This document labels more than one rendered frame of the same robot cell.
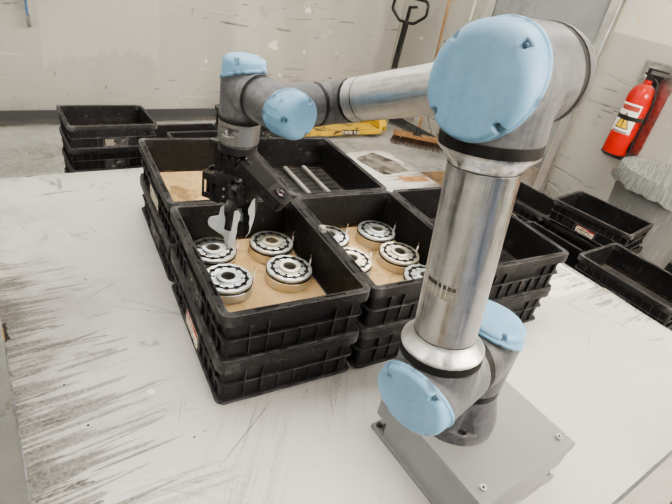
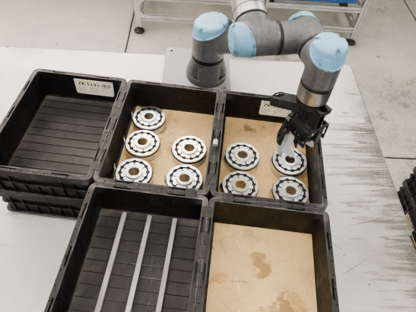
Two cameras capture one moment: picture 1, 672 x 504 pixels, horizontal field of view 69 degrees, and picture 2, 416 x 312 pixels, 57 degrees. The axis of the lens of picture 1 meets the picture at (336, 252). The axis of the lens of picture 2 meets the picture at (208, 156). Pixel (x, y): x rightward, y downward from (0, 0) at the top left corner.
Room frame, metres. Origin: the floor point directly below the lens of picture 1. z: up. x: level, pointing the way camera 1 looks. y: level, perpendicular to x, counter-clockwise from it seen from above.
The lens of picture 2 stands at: (1.54, 0.43, 1.74)
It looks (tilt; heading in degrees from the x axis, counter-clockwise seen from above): 51 degrees down; 216
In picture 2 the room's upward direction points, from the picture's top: 6 degrees clockwise
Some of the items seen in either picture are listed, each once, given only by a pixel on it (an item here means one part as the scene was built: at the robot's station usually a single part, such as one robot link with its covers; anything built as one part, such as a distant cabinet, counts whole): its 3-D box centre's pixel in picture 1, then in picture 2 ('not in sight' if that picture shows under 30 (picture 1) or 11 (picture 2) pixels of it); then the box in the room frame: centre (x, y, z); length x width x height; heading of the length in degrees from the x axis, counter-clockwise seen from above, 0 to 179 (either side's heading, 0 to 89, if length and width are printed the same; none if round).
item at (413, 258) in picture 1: (399, 253); (142, 143); (1.06, -0.16, 0.86); 0.10 x 0.10 x 0.01
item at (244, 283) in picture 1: (227, 278); (289, 160); (0.81, 0.21, 0.86); 0.10 x 0.10 x 0.01
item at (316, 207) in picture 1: (377, 253); (164, 144); (1.03, -0.10, 0.87); 0.40 x 0.30 x 0.11; 34
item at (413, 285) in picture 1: (382, 235); (163, 132); (1.03, -0.10, 0.92); 0.40 x 0.30 x 0.02; 34
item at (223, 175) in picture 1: (232, 171); (307, 117); (0.85, 0.22, 1.08); 0.09 x 0.08 x 0.12; 73
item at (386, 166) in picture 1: (381, 162); not in sight; (2.08, -0.12, 0.71); 0.22 x 0.19 x 0.01; 40
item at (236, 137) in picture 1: (238, 132); (315, 90); (0.85, 0.22, 1.16); 0.08 x 0.08 x 0.05
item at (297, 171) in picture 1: (308, 181); (134, 275); (1.36, 0.12, 0.87); 0.40 x 0.30 x 0.11; 34
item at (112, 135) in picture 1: (110, 157); not in sight; (2.26, 1.23, 0.37); 0.40 x 0.30 x 0.45; 130
